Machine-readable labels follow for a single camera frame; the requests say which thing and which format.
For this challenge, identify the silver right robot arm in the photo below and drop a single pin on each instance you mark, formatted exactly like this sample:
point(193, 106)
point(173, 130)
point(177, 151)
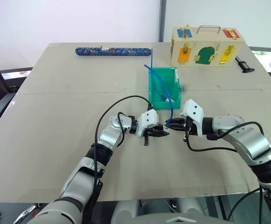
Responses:
point(249, 142)

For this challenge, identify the white coupler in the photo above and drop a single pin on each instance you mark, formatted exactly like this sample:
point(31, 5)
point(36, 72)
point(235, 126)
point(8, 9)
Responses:
point(166, 127)

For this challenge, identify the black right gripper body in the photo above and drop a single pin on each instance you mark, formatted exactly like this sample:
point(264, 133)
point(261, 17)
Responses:
point(188, 126)

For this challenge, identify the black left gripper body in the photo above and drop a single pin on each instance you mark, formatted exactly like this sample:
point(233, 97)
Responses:
point(147, 140)

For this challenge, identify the grey window frame post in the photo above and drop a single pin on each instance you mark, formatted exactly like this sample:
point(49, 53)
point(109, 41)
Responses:
point(162, 21)

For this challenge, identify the blue patterned rolled mat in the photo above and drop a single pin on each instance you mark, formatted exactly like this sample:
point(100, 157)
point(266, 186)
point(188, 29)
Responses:
point(112, 51)

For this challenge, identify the wooden latch lock box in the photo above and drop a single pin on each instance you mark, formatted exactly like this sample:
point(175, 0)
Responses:
point(205, 42)

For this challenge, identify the green plastic bin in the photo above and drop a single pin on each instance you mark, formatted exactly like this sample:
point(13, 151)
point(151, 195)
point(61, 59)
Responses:
point(154, 93)

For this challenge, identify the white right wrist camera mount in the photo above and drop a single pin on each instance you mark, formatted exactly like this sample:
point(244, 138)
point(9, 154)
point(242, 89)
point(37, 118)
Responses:
point(193, 110)

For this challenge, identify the silver metal bracket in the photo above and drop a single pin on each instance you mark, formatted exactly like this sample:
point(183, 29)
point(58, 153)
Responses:
point(24, 213)

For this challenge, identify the black hand tool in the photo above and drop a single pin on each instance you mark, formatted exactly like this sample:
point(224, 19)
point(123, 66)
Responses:
point(244, 66)

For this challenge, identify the grey robot torso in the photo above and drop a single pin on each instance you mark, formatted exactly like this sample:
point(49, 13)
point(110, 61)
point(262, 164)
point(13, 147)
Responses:
point(163, 212)

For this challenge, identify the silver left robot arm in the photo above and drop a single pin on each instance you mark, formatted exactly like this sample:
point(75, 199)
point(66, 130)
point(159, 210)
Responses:
point(107, 137)

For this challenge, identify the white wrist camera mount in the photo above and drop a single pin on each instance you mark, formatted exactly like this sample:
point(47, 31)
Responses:
point(193, 110)
point(149, 117)

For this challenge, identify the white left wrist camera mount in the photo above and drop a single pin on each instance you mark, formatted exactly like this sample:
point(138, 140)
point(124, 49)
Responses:
point(149, 117)

